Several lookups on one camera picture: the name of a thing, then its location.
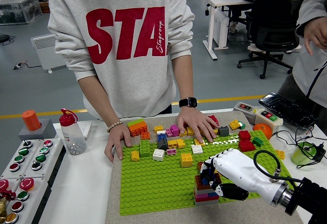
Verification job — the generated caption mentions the floor socket with cable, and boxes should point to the floor socket with cable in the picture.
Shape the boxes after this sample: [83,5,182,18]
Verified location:
[12,60,43,70]

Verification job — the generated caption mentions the black office chair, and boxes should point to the black office chair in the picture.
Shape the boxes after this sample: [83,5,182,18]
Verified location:
[237,0,301,80]

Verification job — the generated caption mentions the black power adapter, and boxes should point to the black power adapter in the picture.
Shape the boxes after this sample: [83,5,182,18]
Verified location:
[312,142,327,162]

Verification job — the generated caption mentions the red valve handle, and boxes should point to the red valve handle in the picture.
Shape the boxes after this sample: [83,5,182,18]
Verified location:
[0,189,16,201]

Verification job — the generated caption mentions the tall yellow square brick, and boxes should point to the tall yellow square brick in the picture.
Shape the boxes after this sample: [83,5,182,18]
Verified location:
[180,152,194,168]

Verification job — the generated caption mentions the black wristwatch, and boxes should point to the black wristwatch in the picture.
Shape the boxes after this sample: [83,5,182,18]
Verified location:
[178,96,198,108]

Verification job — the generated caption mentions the brown-topped multicolour brick stack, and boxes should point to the brown-topped multicolour brick stack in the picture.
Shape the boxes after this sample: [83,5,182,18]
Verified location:
[193,174,222,206]

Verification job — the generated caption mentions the green studded baseplate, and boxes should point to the green studded baseplate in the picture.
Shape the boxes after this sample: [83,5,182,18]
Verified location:
[119,130,297,216]

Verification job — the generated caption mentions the black floor stand base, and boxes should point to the black floor stand base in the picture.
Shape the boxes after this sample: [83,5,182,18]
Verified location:
[0,34,16,46]

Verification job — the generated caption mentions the green tape roll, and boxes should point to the green tape roll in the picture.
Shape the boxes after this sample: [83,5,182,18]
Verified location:
[291,141,319,166]

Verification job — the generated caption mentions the grey emergency-stop button box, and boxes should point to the grey emergency-stop button box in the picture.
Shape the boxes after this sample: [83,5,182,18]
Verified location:
[0,177,52,224]

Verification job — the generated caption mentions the cream red-green button box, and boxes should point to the cream red-green button box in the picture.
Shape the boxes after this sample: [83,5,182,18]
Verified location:
[254,108,284,134]

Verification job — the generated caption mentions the orange fruit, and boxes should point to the orange fruit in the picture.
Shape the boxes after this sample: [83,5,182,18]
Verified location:
[252,122,273,140]

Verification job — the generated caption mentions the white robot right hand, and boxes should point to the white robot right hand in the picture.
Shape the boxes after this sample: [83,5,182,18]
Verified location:
[198,148,286,206]

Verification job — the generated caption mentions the brass valve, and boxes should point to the brass valve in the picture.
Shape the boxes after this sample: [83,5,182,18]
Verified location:
[0,198,8,223]

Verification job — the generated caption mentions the black table cables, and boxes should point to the black table cables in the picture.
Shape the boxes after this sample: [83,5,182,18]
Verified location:
[274,126,327,168]

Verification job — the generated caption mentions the clear storage crate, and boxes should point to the clear storage crate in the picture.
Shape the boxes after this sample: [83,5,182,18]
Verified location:
[0,0,43,26]

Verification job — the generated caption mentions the person's right hand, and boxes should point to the person's right hand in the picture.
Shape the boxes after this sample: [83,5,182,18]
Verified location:
[104,125,133,163]
[303,16,327,56]

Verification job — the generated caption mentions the person's left hand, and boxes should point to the person's left hand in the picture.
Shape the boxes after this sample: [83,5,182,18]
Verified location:
[176,106,220,144]

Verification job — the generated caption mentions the white panel heater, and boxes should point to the white panel heater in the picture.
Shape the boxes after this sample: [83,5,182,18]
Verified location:
[31,33,67,74]

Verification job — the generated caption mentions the grey block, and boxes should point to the grey block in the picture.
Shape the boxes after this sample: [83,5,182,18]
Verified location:
[18,118,57,142]

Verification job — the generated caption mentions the white box under desk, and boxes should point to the white box under desk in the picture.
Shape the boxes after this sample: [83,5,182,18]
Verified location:
[213,8,229,50]

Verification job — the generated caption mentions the beaded bracelet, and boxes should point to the beaded bracelet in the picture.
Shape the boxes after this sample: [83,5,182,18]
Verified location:
[106,120,125,133]

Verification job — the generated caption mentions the orange cylinder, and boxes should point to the orange cylinder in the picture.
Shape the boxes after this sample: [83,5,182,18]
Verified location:
[20,110,42,132]

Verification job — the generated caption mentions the long green brick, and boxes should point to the long green brick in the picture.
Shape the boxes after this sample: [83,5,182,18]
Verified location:
[139,139,151,158]

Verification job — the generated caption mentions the clear bottle with red cap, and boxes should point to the clear bottle with red cap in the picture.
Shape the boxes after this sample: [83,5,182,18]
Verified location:
[59,108,87,156]

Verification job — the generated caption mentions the orange and green brick block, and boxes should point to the orange and green brick block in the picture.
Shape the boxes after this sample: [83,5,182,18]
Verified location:
[127,118,148,138]

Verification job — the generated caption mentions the grey switch box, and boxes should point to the grey switch box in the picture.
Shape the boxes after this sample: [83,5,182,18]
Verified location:
[232,101,260,125]

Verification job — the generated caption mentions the white wall switch plate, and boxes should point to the white wall switch plate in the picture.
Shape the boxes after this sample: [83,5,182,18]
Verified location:
[76,121,92,140]

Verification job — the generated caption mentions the grey push-button box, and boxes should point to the grey push-button box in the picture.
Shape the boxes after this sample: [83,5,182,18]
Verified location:
[0,138,66,184]

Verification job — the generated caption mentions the blue square brick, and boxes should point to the blue square brick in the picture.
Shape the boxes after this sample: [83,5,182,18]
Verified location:
[201,172,217,186]

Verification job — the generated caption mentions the black plastic-wrapped device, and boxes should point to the black plastic-wrapped device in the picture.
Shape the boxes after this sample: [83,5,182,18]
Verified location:
[258,92,318,130]

